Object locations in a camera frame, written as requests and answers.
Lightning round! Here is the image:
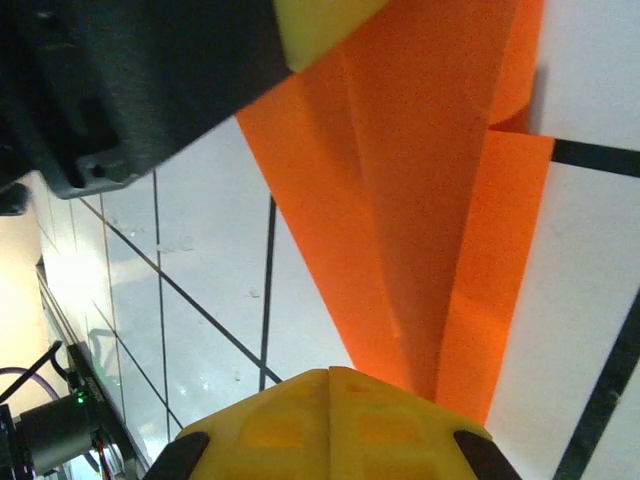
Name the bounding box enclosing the white grid mat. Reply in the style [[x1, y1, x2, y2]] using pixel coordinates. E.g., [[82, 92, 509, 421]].
[[37, 0, 640, 480]]

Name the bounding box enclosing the orange cloth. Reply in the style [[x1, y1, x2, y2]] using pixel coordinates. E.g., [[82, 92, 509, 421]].
[[234, 0, 556, 426]]

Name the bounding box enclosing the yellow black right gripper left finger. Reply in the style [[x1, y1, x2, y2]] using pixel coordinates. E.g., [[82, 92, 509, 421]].
[[144, 368, 331, 480]]

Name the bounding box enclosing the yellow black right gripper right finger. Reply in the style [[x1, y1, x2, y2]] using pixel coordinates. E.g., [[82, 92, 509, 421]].
[[328, 366, 521, 480]]

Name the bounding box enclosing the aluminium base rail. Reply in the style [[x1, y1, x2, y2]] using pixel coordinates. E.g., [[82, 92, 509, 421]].
[[34, 254, 151, 480]]

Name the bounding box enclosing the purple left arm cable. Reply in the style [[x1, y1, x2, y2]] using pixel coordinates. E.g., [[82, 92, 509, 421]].
[[0, 366, 56, 401]]

